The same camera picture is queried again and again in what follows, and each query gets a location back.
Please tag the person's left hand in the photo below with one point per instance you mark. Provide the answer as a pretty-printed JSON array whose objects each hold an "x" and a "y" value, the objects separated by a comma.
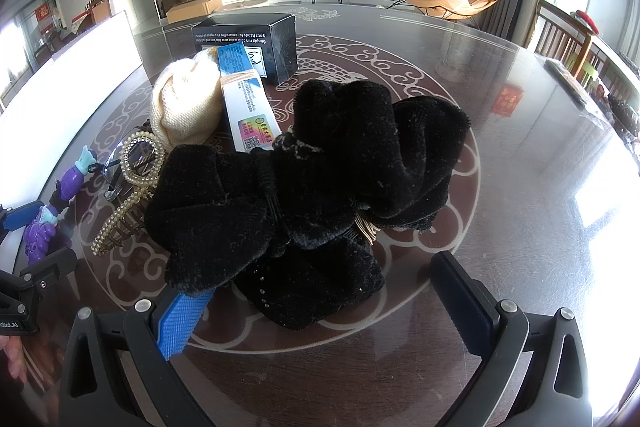
[{"x": 11, "y": 359}]

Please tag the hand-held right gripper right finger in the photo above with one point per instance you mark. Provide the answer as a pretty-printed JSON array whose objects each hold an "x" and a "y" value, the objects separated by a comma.
[{"x": 465, "y": 302}]

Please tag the brown cardboard box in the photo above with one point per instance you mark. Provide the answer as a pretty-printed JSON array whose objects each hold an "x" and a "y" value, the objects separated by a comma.
[{"x": 192, "y": 8}]

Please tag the black velvet bow hair clip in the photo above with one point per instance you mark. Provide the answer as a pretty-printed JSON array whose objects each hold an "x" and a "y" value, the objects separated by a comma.
[{"x": 325, "y": 132}]

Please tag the black cardboard box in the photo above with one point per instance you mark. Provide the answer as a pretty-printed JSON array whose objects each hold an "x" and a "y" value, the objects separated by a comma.
[{"x": 240, "y": 32}]

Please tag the purple and teal toy figure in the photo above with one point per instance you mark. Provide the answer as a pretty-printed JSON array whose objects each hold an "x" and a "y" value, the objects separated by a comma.
[{"x": 70, "y": 182}]

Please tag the dark patterned desktop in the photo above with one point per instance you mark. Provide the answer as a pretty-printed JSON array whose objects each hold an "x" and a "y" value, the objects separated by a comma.
[{"x": 525, "y": 207}]

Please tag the cream knitted cloth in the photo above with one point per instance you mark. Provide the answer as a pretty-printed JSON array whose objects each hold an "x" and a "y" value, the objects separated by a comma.
[{"x": 187, "y": 102}]

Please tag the pearl hair claw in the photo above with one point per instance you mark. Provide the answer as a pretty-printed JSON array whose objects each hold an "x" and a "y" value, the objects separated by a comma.
[{"x": 142, "y": 144}]

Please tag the blue and white medicine box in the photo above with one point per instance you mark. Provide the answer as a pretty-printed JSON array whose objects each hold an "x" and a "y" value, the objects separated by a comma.
[{"x": 247, "y": 107}]

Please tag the wooden slatted chair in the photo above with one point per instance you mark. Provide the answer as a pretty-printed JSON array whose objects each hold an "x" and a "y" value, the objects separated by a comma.
[{"x": 560, "y": 32}]

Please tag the white partition board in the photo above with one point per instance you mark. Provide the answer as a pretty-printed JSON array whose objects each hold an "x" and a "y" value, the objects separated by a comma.
[{"x": 75, "y": 72}]

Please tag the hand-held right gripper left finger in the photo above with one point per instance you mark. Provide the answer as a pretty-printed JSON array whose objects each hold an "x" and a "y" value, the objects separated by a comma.
[{"x": 182, "y": 322}]

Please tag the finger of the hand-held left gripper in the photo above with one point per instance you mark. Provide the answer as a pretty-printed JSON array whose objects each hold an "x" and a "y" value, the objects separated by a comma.
[
  {"x": 17, "y": 217},
  {"x": 52, "y": 264}
]

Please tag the red cloth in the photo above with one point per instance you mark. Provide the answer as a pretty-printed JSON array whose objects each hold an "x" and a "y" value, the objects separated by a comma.
[{"x": 587, "y": 21}]

